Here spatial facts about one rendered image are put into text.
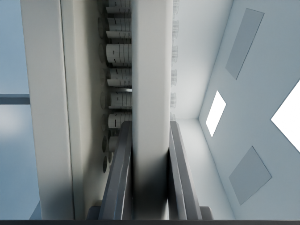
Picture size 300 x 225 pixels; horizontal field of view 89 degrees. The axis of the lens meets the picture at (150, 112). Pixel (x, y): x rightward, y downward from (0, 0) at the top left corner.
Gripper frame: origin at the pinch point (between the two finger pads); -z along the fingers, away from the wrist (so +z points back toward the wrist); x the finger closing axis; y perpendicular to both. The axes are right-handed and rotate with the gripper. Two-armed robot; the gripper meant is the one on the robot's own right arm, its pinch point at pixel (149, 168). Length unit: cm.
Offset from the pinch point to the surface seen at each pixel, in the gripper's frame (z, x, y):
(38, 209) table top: -5.7, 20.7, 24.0
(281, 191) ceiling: -87, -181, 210
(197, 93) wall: -400, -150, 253
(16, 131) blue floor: -80, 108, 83
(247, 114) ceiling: -208, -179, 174
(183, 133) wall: -331, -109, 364
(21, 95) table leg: -56, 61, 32
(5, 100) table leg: -54, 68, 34
